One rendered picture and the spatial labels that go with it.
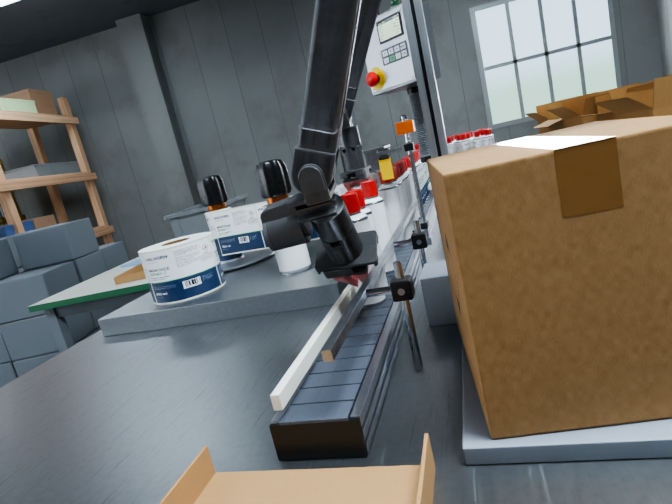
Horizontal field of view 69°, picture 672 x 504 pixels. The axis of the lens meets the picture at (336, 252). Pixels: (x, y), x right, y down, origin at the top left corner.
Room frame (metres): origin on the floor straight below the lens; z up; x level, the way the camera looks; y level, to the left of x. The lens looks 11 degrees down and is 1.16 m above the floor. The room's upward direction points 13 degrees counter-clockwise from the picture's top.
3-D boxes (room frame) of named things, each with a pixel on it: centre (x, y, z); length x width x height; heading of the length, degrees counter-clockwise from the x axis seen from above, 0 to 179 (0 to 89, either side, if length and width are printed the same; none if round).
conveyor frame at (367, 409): (1.29, -0.17, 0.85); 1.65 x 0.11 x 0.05; 163
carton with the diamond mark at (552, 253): (0.56, -0.25, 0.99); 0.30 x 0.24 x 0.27; 170
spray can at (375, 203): (1.06, -0.10, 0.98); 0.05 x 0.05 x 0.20
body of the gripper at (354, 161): (1.24, -0.09, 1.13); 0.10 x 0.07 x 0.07; 164
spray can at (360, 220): (0.86, -0.04, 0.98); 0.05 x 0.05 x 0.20
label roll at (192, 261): (1.33, 0.42, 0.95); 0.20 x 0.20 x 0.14
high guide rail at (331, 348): (1.00, -0.12, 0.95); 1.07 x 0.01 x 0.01; 163
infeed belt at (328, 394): (1.29, -0.17, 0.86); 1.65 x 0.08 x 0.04; 163
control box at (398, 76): (1.37, -0.29, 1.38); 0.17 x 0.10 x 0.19; 38
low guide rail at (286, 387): (1.02, -0.05, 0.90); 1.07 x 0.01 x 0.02; 163
